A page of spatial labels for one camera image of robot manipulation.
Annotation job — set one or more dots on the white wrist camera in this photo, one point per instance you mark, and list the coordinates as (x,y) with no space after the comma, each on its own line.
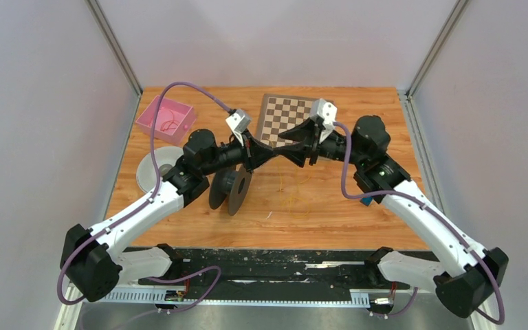
(326,111)
(238,121)

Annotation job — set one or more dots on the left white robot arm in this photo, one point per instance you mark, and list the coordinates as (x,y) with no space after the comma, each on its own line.
(95,259)

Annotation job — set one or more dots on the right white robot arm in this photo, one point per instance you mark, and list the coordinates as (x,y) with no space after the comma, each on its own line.
(465,273)

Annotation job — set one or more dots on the white cable spool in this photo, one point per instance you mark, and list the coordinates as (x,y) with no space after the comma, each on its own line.
(165,157)

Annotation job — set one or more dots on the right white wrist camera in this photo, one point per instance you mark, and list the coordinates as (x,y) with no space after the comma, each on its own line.
(326,111)

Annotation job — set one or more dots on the pink plastic box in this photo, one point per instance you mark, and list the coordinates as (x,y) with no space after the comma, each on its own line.
(174,120)

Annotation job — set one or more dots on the black cable spool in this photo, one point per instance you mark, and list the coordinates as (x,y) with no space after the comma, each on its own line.
(230,184)

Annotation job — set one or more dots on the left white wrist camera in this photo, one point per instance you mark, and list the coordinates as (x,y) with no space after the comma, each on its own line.
(238,121)

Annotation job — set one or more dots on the wooden chessboard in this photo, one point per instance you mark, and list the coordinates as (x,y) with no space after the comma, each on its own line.
(280,113)

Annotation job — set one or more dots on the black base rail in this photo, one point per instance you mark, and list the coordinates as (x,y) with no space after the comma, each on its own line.
(267,275)

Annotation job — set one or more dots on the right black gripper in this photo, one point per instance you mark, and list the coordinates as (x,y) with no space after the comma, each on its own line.
(304,133)

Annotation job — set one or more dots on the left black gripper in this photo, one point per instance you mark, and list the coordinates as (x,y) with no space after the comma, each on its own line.
(254,153)

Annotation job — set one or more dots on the blue toy brick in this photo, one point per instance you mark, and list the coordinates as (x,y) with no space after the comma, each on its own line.
(366,201)

